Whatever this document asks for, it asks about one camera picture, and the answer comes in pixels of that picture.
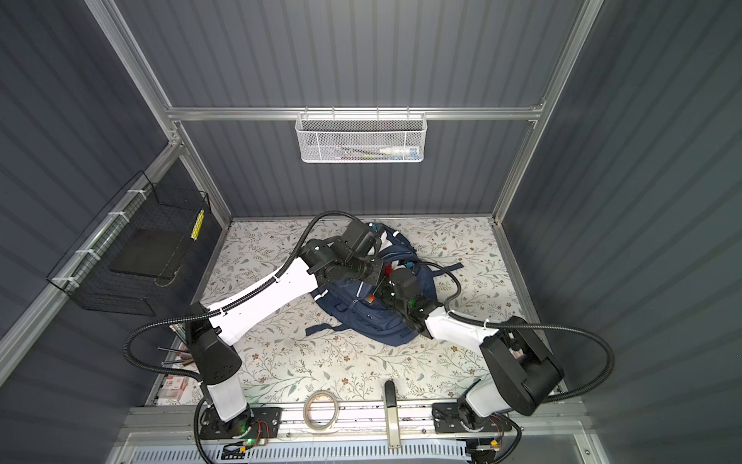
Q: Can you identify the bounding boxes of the navy blue backpack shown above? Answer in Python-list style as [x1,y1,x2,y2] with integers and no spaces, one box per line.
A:
[305,222,463,347]

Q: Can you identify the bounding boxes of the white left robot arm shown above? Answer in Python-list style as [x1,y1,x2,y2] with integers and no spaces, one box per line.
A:
[123,213,384,447]

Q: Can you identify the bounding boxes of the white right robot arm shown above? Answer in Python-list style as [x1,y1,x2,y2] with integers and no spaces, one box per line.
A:
[371,262,616,463]

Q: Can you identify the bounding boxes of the markers in white basket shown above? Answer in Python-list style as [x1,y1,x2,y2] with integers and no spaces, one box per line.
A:
[334,146,422,162]

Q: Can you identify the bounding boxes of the clear tape roll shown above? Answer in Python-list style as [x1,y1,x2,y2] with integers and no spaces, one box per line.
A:
[303,391,340,433]

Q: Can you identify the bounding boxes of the black beige box cutter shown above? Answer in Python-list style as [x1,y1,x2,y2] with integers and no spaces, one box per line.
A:
[384,379,401,450]

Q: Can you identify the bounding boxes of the yellow tag on black basket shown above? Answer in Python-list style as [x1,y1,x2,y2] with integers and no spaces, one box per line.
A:
[191,209,205,241]

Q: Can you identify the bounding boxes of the colored pencils in cup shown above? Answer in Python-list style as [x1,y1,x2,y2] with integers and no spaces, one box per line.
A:
[158,324,195,368]

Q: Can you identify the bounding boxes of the white wire mesh basket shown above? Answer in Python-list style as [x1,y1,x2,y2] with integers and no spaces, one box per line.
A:
[295,108,428,164]

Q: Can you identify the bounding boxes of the black wire mesh basket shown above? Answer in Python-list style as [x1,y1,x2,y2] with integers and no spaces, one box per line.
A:
[48,177,221,316]

